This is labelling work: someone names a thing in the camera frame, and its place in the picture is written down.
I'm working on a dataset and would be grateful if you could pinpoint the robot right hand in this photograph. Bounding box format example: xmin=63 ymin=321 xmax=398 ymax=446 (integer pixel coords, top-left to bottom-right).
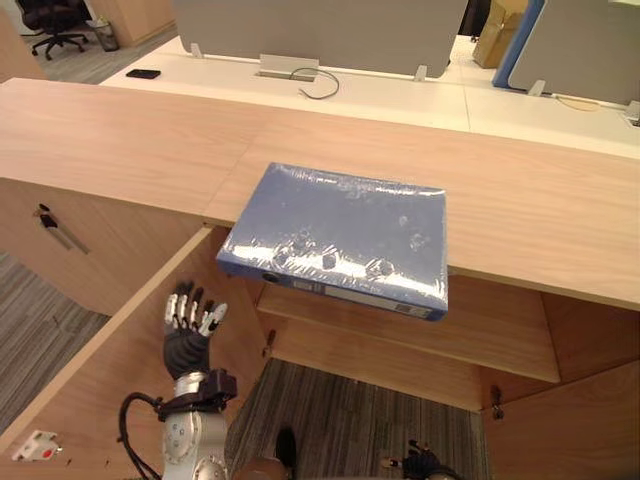
xmin=380 ymin=439 xmax=454 ymax=480

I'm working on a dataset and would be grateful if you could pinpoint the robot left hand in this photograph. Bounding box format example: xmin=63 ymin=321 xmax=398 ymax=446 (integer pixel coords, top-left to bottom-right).
xmin=162 ymin=281 xmax=229 ymax=382

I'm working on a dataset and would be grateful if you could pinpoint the wooden cabinet door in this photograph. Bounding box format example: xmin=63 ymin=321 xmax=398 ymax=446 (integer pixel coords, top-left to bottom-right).
xmin=0 ymin=225 xmax=269 ymax=480
xmin=479 ymin=360 xmax=640 ymax=480

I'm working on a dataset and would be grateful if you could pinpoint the blue lever arch folder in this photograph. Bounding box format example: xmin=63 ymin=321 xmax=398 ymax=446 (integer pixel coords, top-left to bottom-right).
xmin=215 ymin=161 xmax=450 ymax=323

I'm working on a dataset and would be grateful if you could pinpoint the wooden office cabinet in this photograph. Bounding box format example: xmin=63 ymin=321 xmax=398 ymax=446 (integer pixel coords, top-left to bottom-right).
xmin=0 ymin=77 xmax=640 ymax=480

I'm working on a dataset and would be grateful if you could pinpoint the white office desk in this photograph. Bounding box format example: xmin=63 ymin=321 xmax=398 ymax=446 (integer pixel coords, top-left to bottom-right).
xmin=98 ymin=35 xmax=640 ymax=161

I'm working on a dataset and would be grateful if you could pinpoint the black office chair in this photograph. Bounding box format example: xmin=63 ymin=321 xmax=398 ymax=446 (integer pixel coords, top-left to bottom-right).
xmin=16 ymin=0 xmax=91 ymax=62

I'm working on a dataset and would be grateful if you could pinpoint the wooden inner shelf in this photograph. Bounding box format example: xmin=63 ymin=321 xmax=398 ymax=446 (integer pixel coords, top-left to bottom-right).
xmin=255 ymin=274 xmax=562 ymax=385

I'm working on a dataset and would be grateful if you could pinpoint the white red latch block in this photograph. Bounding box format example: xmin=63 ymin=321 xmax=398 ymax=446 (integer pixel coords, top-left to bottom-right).
xmin=10 ymin=429 xmax=62 ymax=462

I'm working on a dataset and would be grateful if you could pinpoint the black mesh waste bin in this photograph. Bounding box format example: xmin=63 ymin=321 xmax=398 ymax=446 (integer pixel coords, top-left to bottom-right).
xmin=87 ymin=18 xmax=120 ymax=53

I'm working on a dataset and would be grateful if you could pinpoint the grey desk divider panel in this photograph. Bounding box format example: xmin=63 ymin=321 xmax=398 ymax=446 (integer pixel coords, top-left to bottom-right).
xmin=171 ymin=0 xmax=469 ymax=80
xmin=491 ymin=0 xmax=640 ymax=105

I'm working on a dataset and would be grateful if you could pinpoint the brown cardboard box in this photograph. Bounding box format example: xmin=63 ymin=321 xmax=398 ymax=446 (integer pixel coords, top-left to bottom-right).
xmin=471 ymin=0 xmax=525 ymax=69

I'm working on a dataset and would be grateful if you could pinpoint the silver cabinet door handle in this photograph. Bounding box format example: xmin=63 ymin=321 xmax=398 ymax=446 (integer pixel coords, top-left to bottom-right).
xmin=33 ymin=203 xmax=91 ymax=256

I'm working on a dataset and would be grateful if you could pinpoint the grey cable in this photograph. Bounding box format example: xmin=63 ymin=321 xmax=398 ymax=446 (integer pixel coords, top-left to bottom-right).
xmin=289 ymin=67 xmax=341 ymax=100

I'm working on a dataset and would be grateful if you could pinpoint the silver desk cable box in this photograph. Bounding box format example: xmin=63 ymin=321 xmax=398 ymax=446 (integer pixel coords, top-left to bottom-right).
xmin=255 ymin=53 xmax=320 ymax=82

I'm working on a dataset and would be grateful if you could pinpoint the beige cable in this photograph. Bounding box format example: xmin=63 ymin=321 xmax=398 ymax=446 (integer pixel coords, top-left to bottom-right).
xmin=552 ymin=92 xmax=604 ymax=113

